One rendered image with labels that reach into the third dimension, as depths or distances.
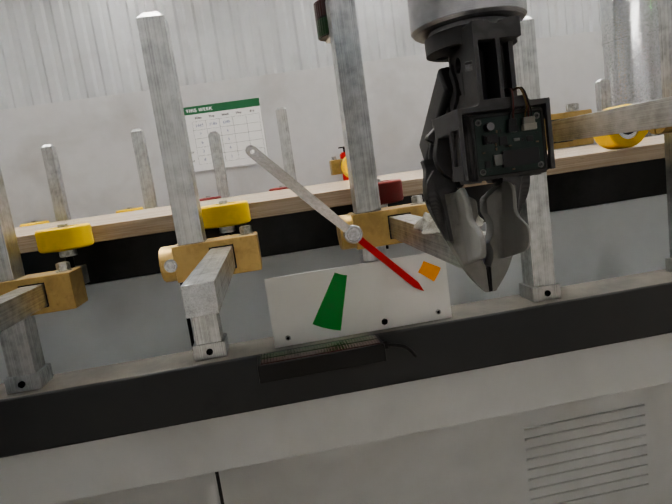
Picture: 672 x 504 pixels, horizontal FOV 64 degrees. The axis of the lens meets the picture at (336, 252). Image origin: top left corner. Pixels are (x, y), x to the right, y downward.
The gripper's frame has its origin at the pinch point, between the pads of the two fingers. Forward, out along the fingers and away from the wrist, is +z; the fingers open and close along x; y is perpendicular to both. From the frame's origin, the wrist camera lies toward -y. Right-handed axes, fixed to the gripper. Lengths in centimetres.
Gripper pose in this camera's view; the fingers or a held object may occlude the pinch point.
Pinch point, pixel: (484, 275)
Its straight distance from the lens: 49.5
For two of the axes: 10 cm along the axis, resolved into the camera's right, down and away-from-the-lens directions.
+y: 1.2, 1.1, -9.9
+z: 1.4, 9.8, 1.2
